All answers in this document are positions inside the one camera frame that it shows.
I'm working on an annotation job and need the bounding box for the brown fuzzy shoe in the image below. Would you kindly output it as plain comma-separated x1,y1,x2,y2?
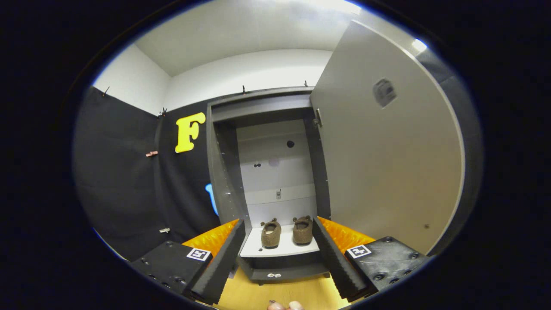
258,218,282,251
293,215,314,246

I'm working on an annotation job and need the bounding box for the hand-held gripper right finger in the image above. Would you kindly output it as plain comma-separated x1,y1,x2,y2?
312,217,432,302

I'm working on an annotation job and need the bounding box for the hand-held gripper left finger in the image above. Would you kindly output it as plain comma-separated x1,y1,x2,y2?
129,219,246,305

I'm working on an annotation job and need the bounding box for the beige shoe cabinet door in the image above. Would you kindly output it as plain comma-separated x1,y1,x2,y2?
310,19,466,255

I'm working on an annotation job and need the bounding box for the grey shoe cabinet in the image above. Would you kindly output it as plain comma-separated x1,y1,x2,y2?
206,86,332,285

